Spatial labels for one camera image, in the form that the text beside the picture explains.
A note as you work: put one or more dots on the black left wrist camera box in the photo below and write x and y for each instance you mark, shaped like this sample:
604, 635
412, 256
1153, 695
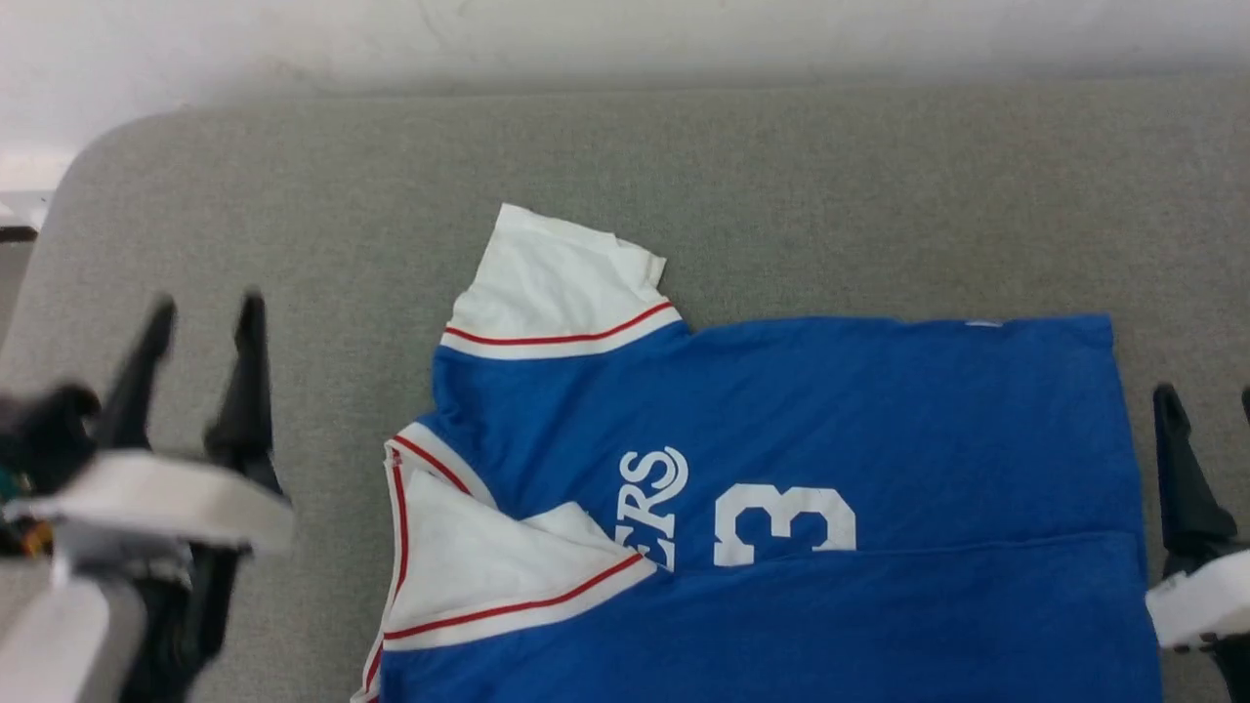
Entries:
49, 434

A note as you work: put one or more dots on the blue jersey with white sleeves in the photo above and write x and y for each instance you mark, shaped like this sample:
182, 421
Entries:
879, 410

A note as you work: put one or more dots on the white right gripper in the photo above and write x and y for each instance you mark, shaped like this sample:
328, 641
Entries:
1206, 600

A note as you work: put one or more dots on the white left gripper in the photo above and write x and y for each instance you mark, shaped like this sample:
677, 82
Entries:
166, 498

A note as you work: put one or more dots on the grey fabric sofa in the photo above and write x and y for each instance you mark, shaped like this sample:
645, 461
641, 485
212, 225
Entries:
781, 195

